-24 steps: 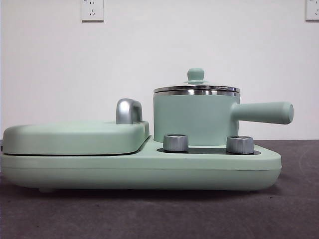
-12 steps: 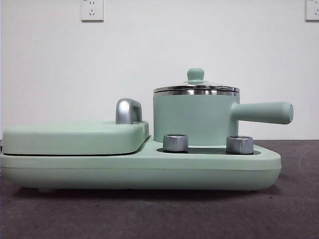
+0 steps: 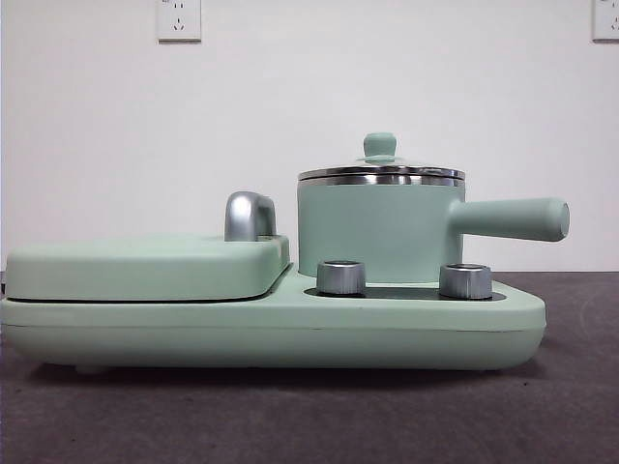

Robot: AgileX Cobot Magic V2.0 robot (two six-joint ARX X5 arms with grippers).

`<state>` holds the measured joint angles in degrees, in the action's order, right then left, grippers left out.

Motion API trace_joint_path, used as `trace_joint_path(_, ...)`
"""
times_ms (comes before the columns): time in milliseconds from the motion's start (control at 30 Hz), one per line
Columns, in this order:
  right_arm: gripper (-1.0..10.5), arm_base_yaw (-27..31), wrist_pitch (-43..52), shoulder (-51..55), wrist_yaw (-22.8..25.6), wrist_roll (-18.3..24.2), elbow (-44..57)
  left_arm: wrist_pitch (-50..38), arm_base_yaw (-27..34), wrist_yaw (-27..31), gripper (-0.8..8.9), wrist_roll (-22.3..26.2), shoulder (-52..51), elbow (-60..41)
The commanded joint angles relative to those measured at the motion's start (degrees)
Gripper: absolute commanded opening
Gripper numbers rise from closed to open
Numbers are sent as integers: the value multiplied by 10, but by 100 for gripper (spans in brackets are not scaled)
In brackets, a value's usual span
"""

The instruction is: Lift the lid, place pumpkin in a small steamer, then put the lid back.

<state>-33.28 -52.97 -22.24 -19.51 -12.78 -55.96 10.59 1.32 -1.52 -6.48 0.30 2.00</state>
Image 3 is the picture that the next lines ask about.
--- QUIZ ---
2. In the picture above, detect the mint green griddle cover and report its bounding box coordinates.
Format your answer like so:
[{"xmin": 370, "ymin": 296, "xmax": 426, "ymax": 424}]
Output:
[{"xmin": 5, "ymin": 233, "xmax": 294, "ymax": 303}]

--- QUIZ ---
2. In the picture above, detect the mint green pot with handle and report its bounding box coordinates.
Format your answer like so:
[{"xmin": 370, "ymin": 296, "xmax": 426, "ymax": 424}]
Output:
[{"xmin": 296, "ymin": 176, "xmax": 572, "ymax": 287}]

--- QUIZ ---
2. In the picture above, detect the glass lid with green knob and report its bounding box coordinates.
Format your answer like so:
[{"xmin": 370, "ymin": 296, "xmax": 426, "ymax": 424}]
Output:
[{"xmin": 297, "ymin": 131, "xmax": 468, "ymax": 186}]

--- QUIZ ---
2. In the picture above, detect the silver control knob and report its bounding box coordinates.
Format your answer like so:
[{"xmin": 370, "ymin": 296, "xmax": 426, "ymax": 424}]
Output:
[
  {"xmin": 439, "ymin": 263, "xmax": 494, "ymax": 299},
  {"xmin": 316, "ymin": 259, "xmax": 368, "ymax": 296}
]

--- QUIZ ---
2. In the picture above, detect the silver griddle cover handle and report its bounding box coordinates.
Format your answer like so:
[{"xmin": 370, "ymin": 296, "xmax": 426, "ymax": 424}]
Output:
[{"xmin": 224, "ymin": 190, "xmax": 279, "ymax": 242}]

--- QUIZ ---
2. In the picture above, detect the mint green breakfast maker base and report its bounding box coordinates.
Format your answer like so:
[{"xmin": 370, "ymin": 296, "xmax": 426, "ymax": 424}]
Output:
[{"xmin": 0, "ymin": 264, "xmax": 547, "ymax": 376}]

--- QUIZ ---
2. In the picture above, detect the white wall socket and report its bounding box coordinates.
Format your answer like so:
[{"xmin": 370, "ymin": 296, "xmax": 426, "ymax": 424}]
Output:
[
  {"xmin": 592, "ymin": 0, "xmax": 619, "ymax": 44},
  {"xmin": 157, "ymin": 0, "xmax": 203, "ymax": 44}
]

